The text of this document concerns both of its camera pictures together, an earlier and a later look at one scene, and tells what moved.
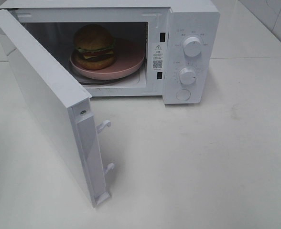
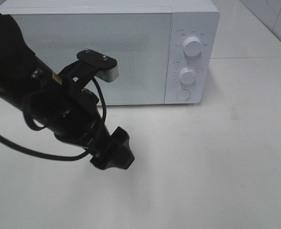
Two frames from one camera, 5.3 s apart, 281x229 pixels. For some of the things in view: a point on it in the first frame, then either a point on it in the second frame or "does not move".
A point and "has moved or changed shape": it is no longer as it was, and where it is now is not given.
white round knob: (187, 76) does not move
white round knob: (192, 46) does not move
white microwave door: (67, 107) has moved or changed shape
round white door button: (183, 95) does not move
